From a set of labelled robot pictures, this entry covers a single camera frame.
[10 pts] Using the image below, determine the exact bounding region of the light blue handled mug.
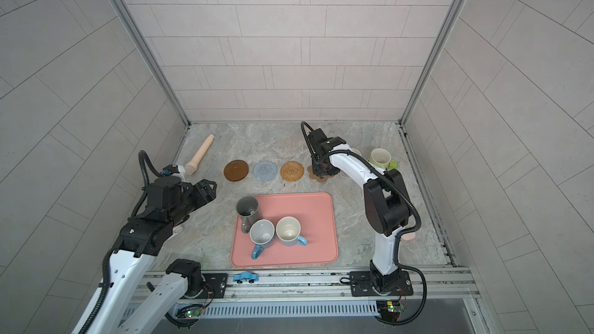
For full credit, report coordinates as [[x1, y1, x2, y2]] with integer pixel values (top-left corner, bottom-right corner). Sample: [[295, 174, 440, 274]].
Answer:
[[275, 216, 309, 247]]

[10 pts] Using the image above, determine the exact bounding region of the green mug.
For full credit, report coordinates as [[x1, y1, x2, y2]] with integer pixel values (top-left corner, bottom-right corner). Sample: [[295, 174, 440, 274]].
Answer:
[[369, 148, 398, 170]]

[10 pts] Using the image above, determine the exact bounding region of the grey metal mug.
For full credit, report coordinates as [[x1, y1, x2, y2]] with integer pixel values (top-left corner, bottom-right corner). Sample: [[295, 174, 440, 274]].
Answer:
[[236, 196, 262, 233]]

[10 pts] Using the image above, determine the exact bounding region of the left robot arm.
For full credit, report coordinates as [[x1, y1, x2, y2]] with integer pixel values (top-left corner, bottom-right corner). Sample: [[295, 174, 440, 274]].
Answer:
[[74, 150, 217, 333]]

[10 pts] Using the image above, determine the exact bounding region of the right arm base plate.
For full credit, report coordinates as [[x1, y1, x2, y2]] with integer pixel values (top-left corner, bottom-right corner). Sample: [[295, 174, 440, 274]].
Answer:
[[346, 270, 414, 297]]

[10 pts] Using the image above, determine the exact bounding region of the aluminium rail frame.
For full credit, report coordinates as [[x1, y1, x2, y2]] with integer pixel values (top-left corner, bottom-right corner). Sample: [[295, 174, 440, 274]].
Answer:
[[123, 266, 495, 333]]

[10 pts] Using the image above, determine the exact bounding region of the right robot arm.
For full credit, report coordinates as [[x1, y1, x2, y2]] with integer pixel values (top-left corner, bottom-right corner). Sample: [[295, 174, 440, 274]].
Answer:
[[300, 122, 422, 295]]

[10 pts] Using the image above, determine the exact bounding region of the blue toy car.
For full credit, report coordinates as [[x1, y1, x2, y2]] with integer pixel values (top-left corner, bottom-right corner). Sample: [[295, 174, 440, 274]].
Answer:
[[233, 272, 259, 285]]

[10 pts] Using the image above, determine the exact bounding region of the circuit board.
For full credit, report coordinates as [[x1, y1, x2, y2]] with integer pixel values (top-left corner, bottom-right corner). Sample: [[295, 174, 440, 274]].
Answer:
[[376, 301, 405, 322], [176, 304, 203, 319]]

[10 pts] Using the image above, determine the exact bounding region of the rattan woven coaster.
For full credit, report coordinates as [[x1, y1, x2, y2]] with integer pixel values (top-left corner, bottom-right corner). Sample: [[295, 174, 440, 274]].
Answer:
[[280, 161, 305, 182]]

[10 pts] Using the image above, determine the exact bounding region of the beige wooden pestle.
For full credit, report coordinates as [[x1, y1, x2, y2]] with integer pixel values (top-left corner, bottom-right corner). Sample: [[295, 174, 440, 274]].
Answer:
[[184, 135, 215, 176]]

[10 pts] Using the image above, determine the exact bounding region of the pink round disc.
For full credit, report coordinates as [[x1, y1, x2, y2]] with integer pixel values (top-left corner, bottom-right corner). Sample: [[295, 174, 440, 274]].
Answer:
[[401, 232, 416, 241]]

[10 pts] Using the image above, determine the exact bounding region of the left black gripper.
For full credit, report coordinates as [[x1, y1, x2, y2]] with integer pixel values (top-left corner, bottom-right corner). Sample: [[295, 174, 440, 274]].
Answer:
[[169, 178, 219, 227]]

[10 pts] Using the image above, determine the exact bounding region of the left circuit board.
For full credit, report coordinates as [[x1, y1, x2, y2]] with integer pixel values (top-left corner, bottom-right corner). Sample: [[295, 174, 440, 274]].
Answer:
[[176, 304, 203, 319]]

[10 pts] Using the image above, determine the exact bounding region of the dark wooden coaster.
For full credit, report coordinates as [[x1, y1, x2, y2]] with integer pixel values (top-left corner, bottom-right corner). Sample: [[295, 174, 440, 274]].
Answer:
[[224, 160, 249, 182]]

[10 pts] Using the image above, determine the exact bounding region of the cork paw coaster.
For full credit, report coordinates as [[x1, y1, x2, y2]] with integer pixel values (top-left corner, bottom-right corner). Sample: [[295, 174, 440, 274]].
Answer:
[[307, 164, 340, 183]]

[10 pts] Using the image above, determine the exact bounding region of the pink silicone tray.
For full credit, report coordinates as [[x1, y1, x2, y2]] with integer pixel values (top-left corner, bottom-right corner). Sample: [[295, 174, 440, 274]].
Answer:
[[230, 193, 339, 269]]

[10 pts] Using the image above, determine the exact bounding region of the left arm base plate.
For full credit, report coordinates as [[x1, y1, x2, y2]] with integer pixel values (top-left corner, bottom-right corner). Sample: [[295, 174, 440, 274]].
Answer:
[[184, 273, 228, 300]]

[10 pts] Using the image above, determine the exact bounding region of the right circuit board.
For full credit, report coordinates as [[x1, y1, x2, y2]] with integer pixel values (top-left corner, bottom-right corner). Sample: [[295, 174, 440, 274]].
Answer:
[[376, 301, 405, 322]]

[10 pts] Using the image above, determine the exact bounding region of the blue woven coaster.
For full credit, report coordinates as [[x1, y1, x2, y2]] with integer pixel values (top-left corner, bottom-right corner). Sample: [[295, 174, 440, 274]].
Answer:
[[253, 161, 278, 182]]

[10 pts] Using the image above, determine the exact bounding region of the white mug pink handle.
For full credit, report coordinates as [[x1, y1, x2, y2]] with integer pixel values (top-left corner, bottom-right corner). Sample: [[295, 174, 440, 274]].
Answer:
[[349, 148, 360, 159]]

